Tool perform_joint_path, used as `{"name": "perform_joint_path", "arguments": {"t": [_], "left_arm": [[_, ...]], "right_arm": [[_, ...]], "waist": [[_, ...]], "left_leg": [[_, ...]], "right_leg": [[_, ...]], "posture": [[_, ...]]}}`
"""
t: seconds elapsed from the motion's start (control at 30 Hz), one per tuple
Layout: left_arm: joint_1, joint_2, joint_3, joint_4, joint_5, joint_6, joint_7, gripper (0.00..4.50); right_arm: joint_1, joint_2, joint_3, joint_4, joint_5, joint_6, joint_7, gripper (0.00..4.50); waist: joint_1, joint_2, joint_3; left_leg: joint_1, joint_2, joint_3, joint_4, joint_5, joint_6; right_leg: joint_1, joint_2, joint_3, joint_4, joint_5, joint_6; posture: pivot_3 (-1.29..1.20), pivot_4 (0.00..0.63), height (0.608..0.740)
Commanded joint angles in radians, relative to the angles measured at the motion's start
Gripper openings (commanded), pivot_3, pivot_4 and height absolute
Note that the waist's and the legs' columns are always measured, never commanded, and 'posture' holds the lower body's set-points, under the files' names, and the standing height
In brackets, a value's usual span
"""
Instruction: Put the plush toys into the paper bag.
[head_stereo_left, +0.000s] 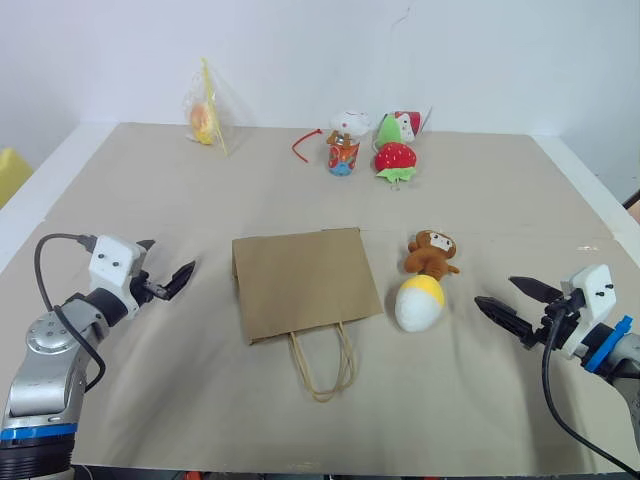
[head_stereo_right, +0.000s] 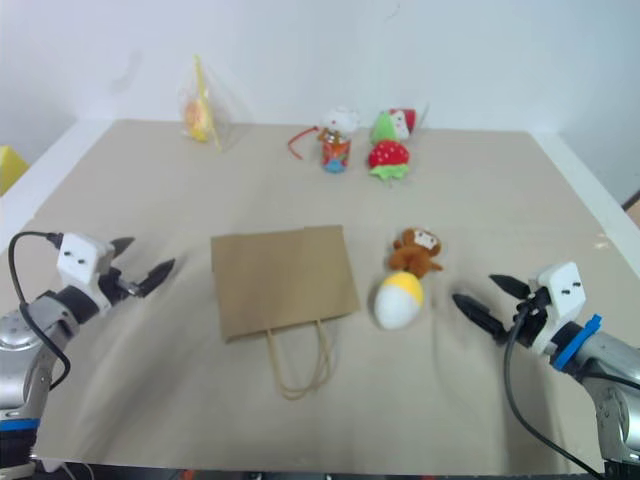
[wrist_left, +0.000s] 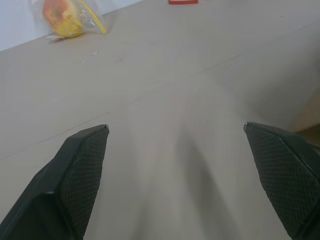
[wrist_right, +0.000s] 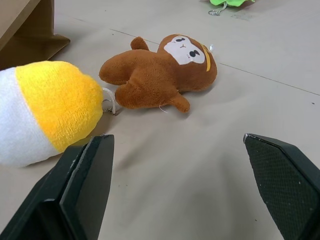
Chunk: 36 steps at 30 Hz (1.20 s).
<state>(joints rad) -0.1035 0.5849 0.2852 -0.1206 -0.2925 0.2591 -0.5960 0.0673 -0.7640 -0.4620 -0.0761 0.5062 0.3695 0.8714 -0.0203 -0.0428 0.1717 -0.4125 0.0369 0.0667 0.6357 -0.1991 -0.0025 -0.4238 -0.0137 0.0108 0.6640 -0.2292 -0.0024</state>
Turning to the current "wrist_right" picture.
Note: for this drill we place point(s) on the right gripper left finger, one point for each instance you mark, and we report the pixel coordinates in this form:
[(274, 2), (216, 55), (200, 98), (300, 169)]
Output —
[(75, 195)]

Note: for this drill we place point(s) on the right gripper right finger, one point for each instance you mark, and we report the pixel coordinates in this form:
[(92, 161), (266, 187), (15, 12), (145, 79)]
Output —
[(287, 187)]

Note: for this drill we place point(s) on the yellow and white plush toy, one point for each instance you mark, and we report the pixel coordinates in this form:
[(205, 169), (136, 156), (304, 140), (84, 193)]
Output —
[(57, 100)]

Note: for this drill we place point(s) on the brown monkey plush toy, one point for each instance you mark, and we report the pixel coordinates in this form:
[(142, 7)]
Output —
[(150, 75)]

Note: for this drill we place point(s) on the brown paper bag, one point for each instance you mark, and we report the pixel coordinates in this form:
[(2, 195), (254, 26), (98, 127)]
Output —
[(30, 37)]

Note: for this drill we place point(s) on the beige table cover sheet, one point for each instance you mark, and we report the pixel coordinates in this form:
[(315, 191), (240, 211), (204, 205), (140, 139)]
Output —
[(175, 175)]

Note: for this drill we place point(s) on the red strawberry plush green leaves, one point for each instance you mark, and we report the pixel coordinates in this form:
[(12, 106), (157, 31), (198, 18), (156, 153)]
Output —
[(220, 2)]

